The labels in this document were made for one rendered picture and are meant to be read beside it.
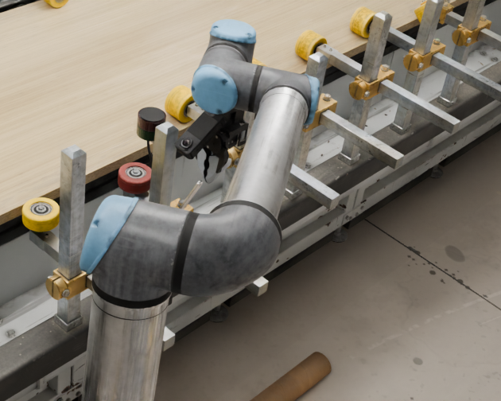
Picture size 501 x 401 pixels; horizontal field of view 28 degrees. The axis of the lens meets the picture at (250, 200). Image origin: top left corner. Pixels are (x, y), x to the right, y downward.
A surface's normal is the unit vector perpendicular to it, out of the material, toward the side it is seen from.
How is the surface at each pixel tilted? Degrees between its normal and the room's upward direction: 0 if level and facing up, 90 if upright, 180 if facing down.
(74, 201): 90
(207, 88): 90
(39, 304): 0
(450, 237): 0
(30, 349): 0
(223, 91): 90
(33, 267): 90
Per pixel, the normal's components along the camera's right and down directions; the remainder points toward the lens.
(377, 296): 0.14, -0.77
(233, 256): 0.51, 0.04
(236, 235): 0.41, -0.44
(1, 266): 0.72, 0.50
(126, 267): -0.16, 0.47
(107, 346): -0.39, 0.41
